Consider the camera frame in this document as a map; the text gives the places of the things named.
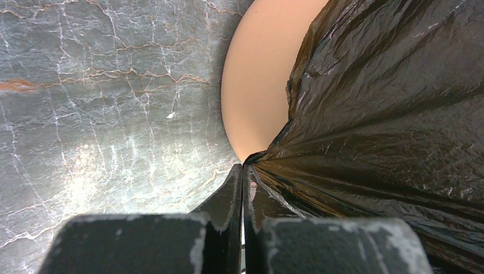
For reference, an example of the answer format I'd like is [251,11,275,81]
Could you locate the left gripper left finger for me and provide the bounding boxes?
[39,164,243,273]

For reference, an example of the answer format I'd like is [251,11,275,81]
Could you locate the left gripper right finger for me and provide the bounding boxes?
[243,165,432,273]

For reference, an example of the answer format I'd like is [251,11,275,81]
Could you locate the black plastic trash bag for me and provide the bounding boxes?
[246,1,483,273]

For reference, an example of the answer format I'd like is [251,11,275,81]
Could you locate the orange plastic trash bin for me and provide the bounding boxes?
[221,0,326,161]

